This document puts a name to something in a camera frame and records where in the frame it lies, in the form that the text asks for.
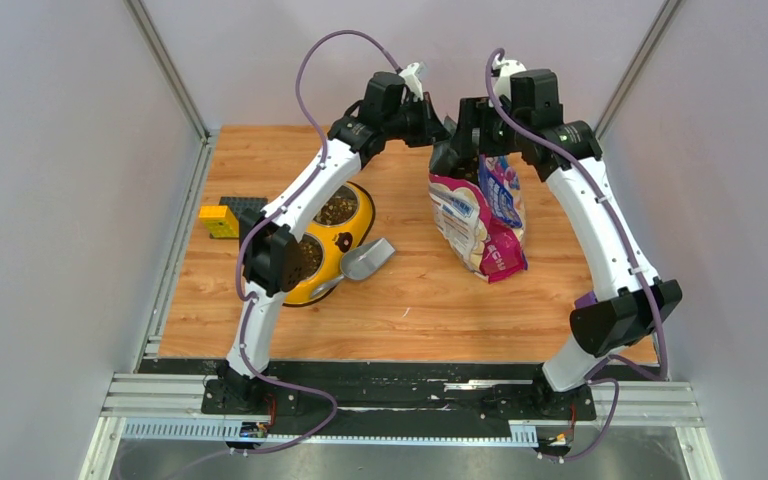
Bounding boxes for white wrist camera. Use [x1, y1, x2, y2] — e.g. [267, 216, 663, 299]
[491, 55, 527, 99]
[398, 61, 427, 101]

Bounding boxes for purple object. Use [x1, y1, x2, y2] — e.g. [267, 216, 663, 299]
[574, 291, 599, 309]

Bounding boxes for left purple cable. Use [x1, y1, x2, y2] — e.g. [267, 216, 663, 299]
[234, 29, 339, 458]

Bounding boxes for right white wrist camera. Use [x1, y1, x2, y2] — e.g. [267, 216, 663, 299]
[491, 55, 527, 99]

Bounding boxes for silver metal scoop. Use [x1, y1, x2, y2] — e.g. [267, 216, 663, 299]
[310, 238, 396, 299]

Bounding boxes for yellow double pet bowl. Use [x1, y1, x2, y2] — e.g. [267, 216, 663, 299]
[283, 182, 376, 307]

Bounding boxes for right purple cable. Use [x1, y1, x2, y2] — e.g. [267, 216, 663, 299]
[484, 47, 670, 464]

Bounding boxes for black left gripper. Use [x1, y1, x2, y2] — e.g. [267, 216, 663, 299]
[381, 91, 451, 148]

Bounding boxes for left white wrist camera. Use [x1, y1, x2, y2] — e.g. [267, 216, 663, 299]
[398, 61, 427, 101]

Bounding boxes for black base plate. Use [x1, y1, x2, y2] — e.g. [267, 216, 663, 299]
[138, 358, 635, 438]

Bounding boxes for white slotted cable duct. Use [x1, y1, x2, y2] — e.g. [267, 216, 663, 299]
[120, 418, 539, 448]

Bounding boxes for purple cable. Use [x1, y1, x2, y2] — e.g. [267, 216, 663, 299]
[484, 47, 670, 464]
[234, 29, 339, 458]

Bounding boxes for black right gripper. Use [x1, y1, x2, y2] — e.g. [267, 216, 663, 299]
[452, 96, 528, 158]

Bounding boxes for yellow toy brick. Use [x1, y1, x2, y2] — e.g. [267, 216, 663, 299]
[198, 205, 240, 239]

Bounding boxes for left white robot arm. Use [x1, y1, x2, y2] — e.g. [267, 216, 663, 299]
[226, 62, 448, 413]

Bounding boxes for dark grey toy baseplate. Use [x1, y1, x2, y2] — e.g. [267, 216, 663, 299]
[219, 196, 268, 220]

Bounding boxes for brown pet food kibble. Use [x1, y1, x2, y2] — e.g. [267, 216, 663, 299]
[299, 188, 361, 281]

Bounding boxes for colourful pet food bag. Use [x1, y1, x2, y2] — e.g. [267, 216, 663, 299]
[428, 140, 529, 284]

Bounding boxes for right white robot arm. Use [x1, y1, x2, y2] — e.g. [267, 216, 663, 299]
[431, 61, 683, 418]

